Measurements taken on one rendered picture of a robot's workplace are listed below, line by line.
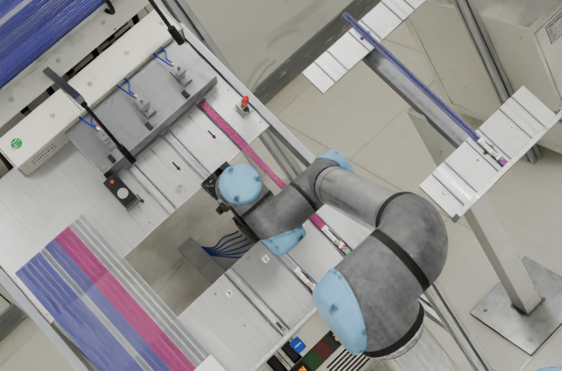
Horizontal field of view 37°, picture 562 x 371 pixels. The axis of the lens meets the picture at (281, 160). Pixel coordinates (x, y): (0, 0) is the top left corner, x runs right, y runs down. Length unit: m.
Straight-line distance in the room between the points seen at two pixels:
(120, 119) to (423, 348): 0.94
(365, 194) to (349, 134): 2.07
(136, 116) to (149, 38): 0.18
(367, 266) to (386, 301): 0.06
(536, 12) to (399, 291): 1.42
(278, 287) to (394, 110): 1.69
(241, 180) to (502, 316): 1.24
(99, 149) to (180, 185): 0.20
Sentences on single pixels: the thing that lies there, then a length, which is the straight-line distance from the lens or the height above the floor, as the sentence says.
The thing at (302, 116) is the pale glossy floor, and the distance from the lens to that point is 3.71.
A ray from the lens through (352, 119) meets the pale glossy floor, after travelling 3.52.
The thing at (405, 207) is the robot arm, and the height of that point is 1.17.
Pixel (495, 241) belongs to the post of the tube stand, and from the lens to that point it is 2.31.
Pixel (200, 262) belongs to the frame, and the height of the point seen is 0.66.
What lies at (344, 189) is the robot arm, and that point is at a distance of 1.45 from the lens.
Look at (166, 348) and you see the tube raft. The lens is 1.86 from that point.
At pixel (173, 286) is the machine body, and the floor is 0.62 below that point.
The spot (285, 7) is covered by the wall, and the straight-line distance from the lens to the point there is 3.88.
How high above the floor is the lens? 2.01
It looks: 35 degrees down
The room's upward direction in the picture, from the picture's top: 35 degrees counter-clockwise
